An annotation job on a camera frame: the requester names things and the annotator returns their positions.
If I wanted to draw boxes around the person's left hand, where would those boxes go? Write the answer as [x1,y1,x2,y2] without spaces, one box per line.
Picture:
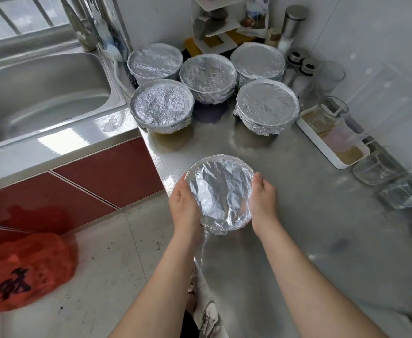
[168,172,204,247]

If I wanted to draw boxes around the person's left forearm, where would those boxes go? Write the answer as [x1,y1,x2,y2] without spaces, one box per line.
[109,236,206,338]

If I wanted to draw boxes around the white shaker with black lid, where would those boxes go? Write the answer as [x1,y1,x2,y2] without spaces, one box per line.
[283,49,305,86]
[292,57,318,97]

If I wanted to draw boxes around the white rectangular tray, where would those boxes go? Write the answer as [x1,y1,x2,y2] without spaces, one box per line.
[297,105,371,170]

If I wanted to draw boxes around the white dish brush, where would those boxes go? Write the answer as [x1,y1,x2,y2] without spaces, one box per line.
[99,35,124,62]

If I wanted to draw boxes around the foil-covered bowl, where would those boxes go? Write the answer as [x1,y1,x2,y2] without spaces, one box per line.
[129,79,195,134]
[127,43,184,85]
[233,78,300,137]
[179,53,238,105]

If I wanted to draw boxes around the metal window railing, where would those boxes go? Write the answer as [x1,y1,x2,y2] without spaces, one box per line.
[0,0,69,43]

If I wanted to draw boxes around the stack of aluminium foil sheets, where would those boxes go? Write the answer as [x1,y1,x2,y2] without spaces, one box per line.
[185,154,257,236]

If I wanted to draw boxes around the person's right hand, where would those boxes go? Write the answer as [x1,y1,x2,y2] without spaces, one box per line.
[248,171,281,240]

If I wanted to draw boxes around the person's right white shoe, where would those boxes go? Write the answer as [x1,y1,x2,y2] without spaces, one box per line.
[199,300,222,338]

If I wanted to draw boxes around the person's dark trousers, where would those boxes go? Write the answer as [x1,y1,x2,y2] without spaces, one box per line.
[180,309,201,338]

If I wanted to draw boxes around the tall white steel-capped bottle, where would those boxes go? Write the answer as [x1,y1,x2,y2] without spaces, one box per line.
[278,5,308,55]

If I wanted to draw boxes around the foil-wrapped bowl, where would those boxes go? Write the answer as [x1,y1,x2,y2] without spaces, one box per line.
[230,42,287,87]

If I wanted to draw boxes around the steel faucet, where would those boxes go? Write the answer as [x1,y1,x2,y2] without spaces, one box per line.
[58,0,103,54]

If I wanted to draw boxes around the person's left white shoe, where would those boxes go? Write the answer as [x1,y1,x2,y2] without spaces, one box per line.
[186,267,197,296]

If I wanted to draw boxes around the colourful snack packet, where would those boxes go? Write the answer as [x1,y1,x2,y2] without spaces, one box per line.
[240,0,270,31]

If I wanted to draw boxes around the red kitchen cabinet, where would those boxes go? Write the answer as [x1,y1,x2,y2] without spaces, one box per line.
[0,137,165,254]

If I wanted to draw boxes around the red plastic bag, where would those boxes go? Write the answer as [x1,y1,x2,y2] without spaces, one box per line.
[0,232,78,312]

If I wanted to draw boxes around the white corner shelf rack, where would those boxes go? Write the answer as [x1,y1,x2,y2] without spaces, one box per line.
[191,0,270,55]

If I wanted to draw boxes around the stainless steel sink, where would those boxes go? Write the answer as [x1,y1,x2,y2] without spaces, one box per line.
[0,46,140,194]

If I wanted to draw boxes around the person's white shoe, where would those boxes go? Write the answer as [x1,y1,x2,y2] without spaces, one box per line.
[186,267,197,296]
[199,300,222,338]

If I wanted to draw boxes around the person's right forearm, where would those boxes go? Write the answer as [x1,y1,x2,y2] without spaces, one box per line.
[255,225,390,338]

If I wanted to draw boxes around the pink translucent cup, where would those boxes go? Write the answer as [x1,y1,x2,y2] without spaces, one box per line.
[324,116,364,152]

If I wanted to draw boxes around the small white tan-capped bottle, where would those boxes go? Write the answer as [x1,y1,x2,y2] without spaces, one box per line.
[266,27,283,46]

